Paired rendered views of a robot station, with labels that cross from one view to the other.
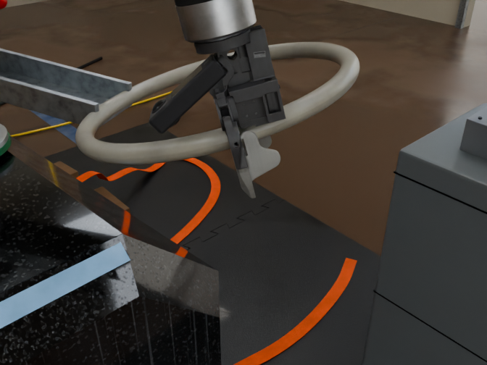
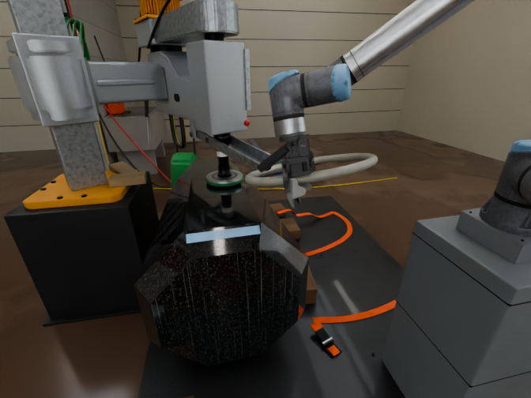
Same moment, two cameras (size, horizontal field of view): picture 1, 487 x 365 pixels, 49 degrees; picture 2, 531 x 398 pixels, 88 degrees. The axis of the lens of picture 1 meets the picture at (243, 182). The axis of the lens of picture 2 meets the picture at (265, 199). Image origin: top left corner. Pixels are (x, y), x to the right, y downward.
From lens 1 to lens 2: 0.33 m
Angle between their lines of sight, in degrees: 28
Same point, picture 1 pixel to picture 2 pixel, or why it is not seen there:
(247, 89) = (294, 159)
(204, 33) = (279, 133)
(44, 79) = (255, 155)
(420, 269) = (419, 293)
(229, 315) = (328, 294)
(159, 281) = (272, 248)
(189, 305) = (284, 264)
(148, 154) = (258, 182)
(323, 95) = (337, 170)
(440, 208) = (432, 257)
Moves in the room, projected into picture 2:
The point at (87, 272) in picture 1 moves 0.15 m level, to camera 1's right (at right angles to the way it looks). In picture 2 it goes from (241, 232) to (272, 242)
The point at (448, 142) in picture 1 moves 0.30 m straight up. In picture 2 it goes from (451, 223) to (475, 147)
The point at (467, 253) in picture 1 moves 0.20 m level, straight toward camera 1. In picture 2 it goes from (444, 288) to (411, 312)
